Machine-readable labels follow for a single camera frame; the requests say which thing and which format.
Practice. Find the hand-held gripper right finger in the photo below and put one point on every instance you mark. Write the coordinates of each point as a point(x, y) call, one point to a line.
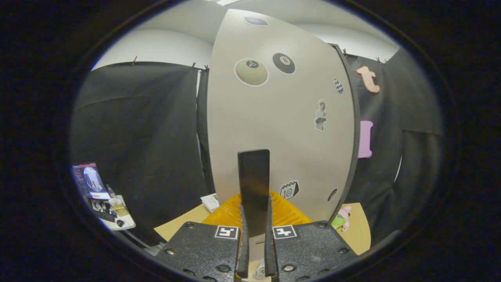
point(268, 250)

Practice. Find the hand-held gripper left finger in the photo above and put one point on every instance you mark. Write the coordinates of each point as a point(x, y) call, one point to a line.
point(243, 250)

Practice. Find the white shoe with red logo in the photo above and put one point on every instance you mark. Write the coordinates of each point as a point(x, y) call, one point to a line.
point(260, 271)

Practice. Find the light grey shoe cabinet door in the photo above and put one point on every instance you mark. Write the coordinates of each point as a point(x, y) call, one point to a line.
point(274, 129)

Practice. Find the dark grey shoe cabinet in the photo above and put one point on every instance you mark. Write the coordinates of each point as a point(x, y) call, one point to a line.
point(354, 137)

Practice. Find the white book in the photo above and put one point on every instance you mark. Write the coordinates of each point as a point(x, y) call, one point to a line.
point(210, 202)

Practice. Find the pink and green plush toy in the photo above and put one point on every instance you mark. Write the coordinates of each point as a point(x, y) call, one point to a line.
point(341, 219)

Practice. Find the white side table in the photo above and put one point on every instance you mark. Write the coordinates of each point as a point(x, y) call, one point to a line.
point(127, 224)

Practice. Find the tan cardboard box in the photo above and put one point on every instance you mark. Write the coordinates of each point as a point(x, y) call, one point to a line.
point(120, 209)

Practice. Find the clear plastic bottle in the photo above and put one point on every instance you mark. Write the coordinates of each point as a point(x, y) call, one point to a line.
point(111, 192)

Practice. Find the colourful printed board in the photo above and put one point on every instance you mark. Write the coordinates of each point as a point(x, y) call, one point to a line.
point(92, 180)

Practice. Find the black backdrop cloth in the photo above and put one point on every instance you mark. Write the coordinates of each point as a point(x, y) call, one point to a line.
point(137, 117)

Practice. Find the long ceiling light panel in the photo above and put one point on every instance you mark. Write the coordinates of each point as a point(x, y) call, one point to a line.
point(229, 2)

